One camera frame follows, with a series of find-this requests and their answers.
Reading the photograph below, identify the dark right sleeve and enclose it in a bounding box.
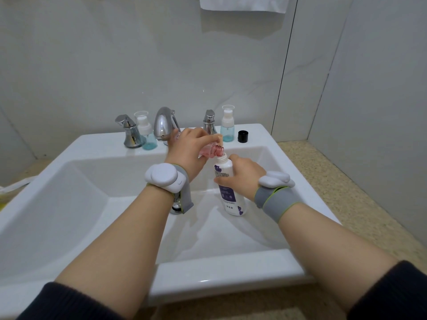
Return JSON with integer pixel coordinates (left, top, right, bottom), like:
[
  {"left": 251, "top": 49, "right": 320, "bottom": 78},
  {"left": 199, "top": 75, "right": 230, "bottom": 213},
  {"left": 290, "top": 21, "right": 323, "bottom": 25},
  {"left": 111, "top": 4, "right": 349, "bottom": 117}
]
[{"left": 347, "top": 260, "right": 427, "bottom": 320}]

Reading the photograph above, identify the chrome faucet spout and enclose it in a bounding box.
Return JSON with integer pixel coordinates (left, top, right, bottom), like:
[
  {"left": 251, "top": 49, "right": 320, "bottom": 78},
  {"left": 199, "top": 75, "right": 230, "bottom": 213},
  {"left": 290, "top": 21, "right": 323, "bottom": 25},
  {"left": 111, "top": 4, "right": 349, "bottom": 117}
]
[{"left": 153, "top": 107, "right": 181, "bottom": 146}]

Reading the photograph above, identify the small pink clear bottle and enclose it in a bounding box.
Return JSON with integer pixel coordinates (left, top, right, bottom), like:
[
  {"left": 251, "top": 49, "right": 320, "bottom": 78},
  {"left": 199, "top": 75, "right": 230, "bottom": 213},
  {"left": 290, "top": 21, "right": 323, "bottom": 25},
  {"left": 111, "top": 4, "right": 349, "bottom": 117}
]
[{"left": 173, "top": 130, "right": 225, "bottom": 160}]

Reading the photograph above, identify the white wrist tracker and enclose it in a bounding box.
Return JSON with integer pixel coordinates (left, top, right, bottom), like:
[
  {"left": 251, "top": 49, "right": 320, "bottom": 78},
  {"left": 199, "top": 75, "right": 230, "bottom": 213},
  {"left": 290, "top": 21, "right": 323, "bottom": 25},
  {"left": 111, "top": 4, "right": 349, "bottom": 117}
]
[
  {"left": 144, "top": 163, "right": 187, "bottom": 194},
  {"left": 258, "top": 171, "right": 296, "bottom": 189}
]

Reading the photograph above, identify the wide blue pump bottle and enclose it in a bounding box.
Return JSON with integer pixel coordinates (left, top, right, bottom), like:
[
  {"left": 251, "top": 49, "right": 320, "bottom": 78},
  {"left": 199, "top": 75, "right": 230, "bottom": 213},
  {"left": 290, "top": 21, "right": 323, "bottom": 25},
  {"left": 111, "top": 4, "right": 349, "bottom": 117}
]
[{"left": 134, "top": 111, "right": 158, "bottom": 150}]

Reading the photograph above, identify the chrome knob tap handle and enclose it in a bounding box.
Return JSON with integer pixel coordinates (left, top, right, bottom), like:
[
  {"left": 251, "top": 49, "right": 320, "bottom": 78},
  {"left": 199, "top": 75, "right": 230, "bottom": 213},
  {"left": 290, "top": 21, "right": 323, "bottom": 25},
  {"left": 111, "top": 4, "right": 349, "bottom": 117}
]
[{"left": 203, "top": 109, "right": 218, "bottom": 135}]

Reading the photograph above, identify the grey right wristband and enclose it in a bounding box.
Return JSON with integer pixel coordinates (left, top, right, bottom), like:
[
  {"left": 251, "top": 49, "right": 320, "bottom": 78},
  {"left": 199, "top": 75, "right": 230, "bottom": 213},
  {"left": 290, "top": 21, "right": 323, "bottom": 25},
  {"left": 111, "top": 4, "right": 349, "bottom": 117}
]
[{"left": 254, "top": 186, "right": 301, "bottom": 224}]

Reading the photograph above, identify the person's left hand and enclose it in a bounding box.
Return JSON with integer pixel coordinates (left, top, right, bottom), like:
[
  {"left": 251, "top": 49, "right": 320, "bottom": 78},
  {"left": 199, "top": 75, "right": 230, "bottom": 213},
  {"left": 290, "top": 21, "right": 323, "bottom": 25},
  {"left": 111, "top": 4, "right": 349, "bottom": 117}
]
[{"left": 166, "top": 127, "right": 223, "bottom": 182}]

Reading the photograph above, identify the white bottle purple label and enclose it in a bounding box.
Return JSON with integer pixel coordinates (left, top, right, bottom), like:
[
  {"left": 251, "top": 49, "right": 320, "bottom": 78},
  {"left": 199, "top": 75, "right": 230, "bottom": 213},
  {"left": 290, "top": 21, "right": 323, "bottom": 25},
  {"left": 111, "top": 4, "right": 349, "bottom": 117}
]
[{"left": 214, "top": 152, "right": 247, "bottom": 217}]

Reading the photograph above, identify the person's right hand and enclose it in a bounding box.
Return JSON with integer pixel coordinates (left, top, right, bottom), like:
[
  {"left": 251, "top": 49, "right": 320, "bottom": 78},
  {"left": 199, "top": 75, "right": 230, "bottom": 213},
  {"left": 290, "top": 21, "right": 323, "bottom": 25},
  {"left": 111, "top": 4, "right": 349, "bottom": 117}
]
[{"left": 213, "top": 154, "right": 267, "bottom": 202}]

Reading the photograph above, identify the person's right forearm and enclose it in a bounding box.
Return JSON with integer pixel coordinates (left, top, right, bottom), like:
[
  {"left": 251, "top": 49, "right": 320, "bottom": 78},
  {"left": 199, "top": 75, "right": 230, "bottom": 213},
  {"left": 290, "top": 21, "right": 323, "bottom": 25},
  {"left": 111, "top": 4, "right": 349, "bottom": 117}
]
[{"left": 278, "top": 203, "right": 399, "bottom": 314}]

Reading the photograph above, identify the dark left sleeve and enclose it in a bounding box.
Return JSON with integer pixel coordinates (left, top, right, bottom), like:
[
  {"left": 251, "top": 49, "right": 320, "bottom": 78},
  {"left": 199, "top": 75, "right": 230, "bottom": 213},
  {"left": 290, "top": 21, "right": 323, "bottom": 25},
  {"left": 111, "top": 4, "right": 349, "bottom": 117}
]
[{"left": 17, "top": 281, "right": 125, "bottom": 320}]

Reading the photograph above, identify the white ceramic sink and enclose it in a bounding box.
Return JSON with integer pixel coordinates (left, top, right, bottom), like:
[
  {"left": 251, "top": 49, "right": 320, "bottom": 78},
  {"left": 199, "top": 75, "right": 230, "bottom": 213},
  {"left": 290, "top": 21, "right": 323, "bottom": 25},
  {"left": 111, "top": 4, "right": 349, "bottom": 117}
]
[{"left": 0, "top": 123, "right": 341, "bottom": 319}]

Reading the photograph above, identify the slim blue pump bottle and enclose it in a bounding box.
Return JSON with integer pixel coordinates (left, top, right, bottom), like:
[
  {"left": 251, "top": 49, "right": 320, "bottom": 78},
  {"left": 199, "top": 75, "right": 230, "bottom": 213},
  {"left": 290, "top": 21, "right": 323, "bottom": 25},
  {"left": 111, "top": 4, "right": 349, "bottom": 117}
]
[{"left": 220, "top": 105, "right": 235, "bottom": 142}]

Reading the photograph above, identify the white towel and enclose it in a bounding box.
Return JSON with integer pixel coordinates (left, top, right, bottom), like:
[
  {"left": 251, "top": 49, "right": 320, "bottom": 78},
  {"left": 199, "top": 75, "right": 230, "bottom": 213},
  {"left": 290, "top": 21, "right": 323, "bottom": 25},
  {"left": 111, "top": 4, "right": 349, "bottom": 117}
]
[{"left": 199, "top": 0, "right": 290, "bottom": 14}]

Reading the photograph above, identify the white left wrist tracker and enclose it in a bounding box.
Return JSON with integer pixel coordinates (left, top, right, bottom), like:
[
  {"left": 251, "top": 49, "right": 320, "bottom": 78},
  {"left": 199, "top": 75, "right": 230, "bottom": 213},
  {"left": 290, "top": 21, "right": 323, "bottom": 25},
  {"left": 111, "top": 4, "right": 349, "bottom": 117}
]
[{"left": 144, "top": 163, "right": 187, "bottom": 194}]

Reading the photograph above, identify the person's left forearm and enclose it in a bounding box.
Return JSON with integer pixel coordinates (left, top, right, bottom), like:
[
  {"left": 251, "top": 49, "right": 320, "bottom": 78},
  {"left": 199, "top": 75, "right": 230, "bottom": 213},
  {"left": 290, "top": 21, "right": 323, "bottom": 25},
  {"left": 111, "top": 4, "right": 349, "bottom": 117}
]
[{"left": 55, "top": 185, "right": 175, "bottom": 319}]

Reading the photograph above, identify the white cord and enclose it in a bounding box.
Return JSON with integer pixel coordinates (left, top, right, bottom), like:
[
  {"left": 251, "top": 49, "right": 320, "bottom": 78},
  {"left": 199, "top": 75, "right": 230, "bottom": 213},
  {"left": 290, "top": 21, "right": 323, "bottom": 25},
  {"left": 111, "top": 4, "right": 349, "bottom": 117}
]
[{"left": 0, "top": 176, "right": 38, "bottom": 198}]

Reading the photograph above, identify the chrome lever tap handle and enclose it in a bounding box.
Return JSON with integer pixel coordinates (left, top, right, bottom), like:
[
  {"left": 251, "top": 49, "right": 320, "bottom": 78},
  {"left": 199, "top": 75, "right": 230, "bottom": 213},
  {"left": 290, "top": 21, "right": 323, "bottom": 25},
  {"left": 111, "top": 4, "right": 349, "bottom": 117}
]
[{"left": 115, "top": 114, "right": 146, "bottom": 149}]

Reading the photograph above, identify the chrome sink drain stopper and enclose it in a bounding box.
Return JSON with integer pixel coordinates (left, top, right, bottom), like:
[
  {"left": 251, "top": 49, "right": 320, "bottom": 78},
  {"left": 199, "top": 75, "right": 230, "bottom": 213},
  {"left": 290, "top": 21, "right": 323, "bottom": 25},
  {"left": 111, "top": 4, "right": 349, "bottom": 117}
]
[{"left": 170, "top": 193, "right": 183, "bottom": 215}]

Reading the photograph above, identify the white right wrist tracker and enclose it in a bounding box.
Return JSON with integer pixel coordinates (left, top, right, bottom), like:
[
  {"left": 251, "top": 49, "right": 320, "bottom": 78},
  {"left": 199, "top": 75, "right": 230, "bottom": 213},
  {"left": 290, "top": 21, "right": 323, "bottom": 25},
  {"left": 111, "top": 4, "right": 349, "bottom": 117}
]
[{"left": 258, "top": 171, "right": 296, "bottom": 189}]

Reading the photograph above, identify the dark sleeve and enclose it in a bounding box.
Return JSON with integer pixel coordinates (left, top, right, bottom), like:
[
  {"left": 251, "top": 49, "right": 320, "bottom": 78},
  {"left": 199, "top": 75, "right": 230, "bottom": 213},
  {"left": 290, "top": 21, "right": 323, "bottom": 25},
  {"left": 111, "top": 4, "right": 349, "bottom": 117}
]
[
  {"left": 347, "top": 260, "right": 427, "bottom": 320},
  {"left": 17, "top": 281, "right": 125, "bottom": 320}
]

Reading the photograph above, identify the grey left wrist strap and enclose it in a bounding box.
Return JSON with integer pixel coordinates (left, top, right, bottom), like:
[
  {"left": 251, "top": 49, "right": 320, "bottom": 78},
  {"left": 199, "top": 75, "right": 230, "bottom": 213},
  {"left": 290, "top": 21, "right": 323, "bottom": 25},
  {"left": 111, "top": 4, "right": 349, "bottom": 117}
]
[{"left": 172, "top": 164, "right": 195, "bottom": 214}]

